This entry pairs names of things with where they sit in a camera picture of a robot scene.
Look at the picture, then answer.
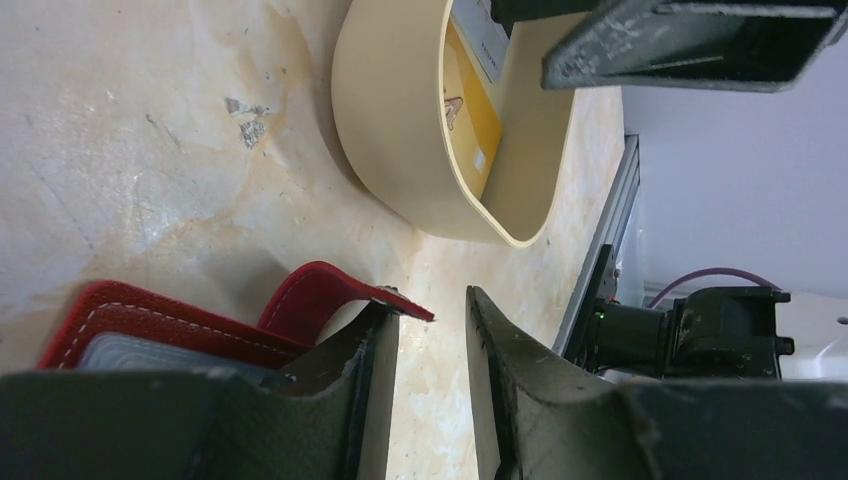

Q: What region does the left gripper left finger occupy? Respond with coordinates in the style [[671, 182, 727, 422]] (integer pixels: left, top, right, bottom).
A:
[[1, 304, 399, 479]]

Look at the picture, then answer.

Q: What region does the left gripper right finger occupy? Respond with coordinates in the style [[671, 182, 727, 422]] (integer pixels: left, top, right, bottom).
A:
[[466, 286, 847, 479]]

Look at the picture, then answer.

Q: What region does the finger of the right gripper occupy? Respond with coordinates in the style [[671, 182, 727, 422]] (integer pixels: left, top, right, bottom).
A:
[[491, 0, 847, 92]]

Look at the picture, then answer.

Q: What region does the red leather card holder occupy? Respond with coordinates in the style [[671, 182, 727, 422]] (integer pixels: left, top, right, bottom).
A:
[[37, 261, 435, 369]]

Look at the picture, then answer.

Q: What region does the gold VIP card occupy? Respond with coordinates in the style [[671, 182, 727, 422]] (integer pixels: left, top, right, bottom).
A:
[[443, 20, 502, 198]]

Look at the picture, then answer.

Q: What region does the silver VIP card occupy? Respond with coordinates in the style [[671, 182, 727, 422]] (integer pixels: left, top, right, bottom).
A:
[[451, 0, 510, 83]]

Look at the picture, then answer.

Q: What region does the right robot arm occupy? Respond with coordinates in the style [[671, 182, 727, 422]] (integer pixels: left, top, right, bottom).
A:
[[490, 1, 847, 382]]

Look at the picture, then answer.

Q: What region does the beige oval tray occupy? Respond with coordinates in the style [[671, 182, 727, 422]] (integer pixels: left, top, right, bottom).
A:
[[331, 1, 582, 248]]

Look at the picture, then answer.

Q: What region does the aluminium frame rail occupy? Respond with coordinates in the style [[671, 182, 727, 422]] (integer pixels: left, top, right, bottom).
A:
[[552, 134, 640, 356]]

